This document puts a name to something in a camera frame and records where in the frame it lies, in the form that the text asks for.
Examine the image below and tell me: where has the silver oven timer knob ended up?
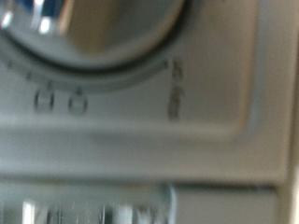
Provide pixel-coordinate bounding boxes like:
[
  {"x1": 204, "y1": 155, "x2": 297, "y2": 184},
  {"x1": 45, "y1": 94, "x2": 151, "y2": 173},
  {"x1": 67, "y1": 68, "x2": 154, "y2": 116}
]
[{"x1": 0, "y1": 0, "x2": 188, "y2": 71}]

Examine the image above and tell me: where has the glass oven door with handle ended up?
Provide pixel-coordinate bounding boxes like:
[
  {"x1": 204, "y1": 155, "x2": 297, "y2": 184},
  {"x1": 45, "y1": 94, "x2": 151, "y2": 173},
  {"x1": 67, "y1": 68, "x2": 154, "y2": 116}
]
[{"x1": 0, "y1": 181, "x2": 279, "y2": 224}]

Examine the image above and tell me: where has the silver toaster oven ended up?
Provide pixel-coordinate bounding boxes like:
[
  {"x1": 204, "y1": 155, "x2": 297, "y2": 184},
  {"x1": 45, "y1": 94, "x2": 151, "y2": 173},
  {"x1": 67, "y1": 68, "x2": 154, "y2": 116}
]
[{"x1": 0, "y1": 0, "x2": 299, "y2": 188}]

